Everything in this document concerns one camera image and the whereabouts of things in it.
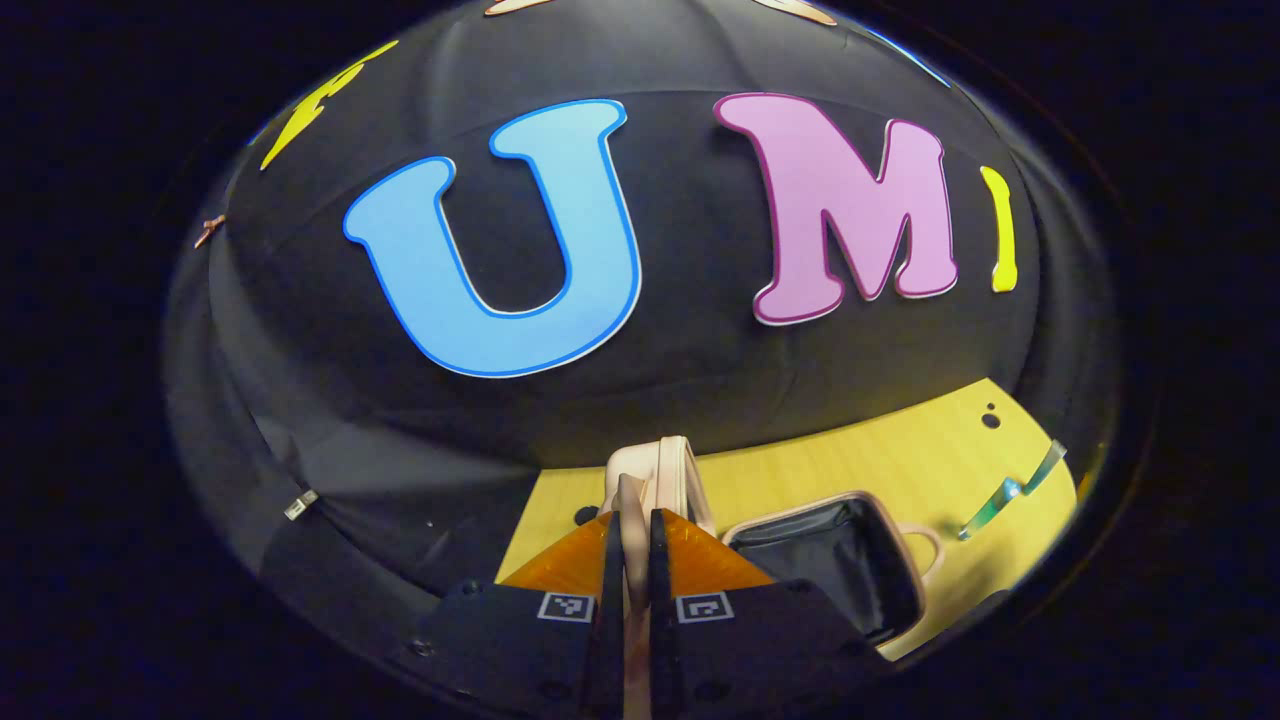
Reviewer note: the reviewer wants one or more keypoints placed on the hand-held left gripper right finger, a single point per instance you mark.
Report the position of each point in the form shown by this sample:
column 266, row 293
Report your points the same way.
column 660, row 620

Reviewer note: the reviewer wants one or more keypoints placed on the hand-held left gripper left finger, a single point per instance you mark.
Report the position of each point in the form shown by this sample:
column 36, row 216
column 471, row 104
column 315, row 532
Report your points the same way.
column 612, row 620

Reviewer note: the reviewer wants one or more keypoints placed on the silver foil sachet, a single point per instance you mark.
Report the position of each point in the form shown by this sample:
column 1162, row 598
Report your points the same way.
column 1005, row 492

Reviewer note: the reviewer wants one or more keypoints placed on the small silver clip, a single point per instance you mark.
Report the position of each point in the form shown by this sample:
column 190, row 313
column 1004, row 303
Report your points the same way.
column 300, row 504

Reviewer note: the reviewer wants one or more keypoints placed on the small copper clip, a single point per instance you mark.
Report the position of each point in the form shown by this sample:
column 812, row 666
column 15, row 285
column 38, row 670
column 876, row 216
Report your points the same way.
column 208, row 231

